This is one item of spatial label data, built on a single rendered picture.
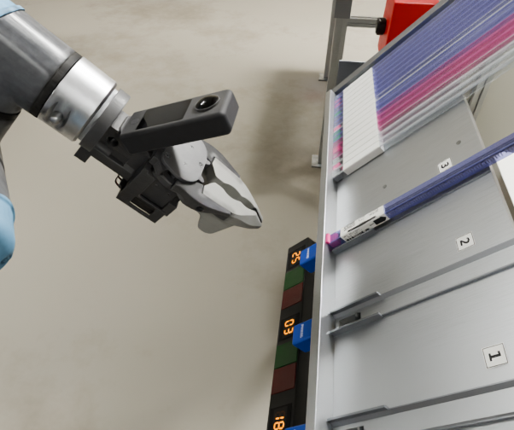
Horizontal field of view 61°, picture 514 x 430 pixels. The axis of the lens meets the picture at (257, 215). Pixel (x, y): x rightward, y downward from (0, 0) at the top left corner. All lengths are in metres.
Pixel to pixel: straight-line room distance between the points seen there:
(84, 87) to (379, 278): 0.34
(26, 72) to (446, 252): 0.41
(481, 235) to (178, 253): 1.18
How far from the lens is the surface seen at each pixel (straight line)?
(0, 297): 1.57
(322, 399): 0.43
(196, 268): 1.44
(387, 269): 0.47
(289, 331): 0.54
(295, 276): 0.59
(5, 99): 0.47
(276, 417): 0.50
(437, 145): 0.54
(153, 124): 0.44
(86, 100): 0.45
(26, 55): 0.45
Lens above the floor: 1.12
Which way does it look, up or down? 45 degrees down
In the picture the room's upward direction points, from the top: straight up
